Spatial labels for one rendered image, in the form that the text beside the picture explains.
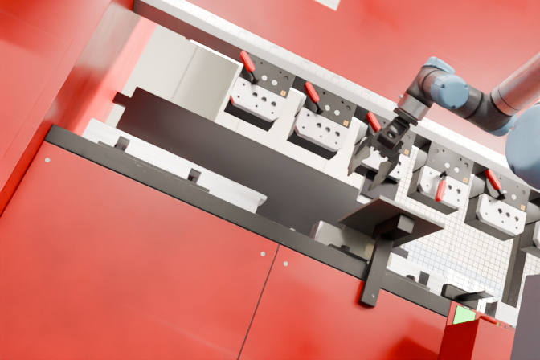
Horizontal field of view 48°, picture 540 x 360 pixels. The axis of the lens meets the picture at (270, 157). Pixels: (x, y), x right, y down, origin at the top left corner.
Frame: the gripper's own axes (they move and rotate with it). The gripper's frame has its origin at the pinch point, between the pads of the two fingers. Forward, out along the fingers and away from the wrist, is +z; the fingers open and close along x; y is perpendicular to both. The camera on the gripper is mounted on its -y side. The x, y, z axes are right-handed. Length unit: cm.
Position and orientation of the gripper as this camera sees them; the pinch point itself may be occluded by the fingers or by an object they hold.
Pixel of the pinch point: (360, 180)
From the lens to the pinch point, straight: 156.7
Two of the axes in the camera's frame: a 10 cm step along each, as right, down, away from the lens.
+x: -8.0, -5.7, 1.6
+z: -5.5, 8.2, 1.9
